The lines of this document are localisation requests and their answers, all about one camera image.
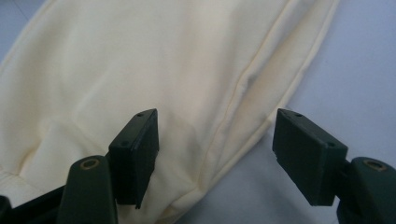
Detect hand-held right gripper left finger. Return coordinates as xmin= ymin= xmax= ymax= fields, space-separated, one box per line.
xmin=107 ymin=107 xmax=161 ymax=210

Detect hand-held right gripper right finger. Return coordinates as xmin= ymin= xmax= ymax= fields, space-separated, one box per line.
xmin=272 ymin=107 xmax=349 ymax=207

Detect cream baby pants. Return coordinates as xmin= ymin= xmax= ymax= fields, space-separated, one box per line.
xmin=0 ymin=0 xmax=342 ymax=224

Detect light blue mat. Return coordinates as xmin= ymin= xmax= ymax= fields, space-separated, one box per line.
xmin=0 ymin=0 xmax=396 ymax=224

